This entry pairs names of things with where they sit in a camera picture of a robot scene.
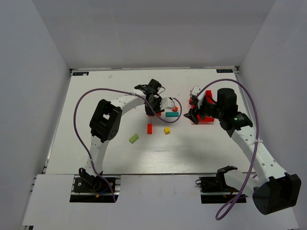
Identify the teal long wood block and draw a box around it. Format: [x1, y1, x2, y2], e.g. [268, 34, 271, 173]
[165, 112, 179, 117]

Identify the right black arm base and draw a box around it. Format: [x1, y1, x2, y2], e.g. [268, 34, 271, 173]
[195, 176, 238, 204]

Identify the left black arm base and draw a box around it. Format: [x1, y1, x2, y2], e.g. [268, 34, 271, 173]
[70, 176, 120, 203]

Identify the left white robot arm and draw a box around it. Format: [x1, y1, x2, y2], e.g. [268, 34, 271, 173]
[79, 79, 162, 187]

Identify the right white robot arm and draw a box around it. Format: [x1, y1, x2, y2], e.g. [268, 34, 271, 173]
[184, 86, 301, 215]

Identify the red rectangular wood block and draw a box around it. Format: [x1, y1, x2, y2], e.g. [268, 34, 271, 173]
[147, 123, 153, 134]

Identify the yellow cube wood block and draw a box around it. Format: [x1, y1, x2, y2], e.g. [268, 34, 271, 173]
[164, 127, 170, 134]

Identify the light green flat block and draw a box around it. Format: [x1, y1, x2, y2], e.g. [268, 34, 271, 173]
[129, 134, 139, 144]

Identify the red plastic bin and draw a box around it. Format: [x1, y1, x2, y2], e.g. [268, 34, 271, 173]
[198, 90, 215, 123]

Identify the right table logo sticker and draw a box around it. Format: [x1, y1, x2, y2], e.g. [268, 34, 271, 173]
[216, 69, 233, 73]

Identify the table logo sticker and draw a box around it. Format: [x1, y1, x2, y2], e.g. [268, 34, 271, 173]
[216, 69, 233, 73]
[72, 72, 89, 76]

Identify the left table logo sticker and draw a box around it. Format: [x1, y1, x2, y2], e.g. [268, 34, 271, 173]
[72, 72, 89, 76]

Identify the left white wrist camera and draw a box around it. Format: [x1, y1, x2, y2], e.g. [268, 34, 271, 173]
[160, 97, 176, 110]

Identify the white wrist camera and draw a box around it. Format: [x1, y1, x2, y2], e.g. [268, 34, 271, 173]
[189, 85, 205, 100]
[160, 97, 176, 110]

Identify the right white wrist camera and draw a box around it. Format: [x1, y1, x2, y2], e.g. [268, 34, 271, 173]
[189, 85, 205, 100]

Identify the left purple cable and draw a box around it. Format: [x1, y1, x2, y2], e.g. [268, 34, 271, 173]
[73, 88, 183, 203]

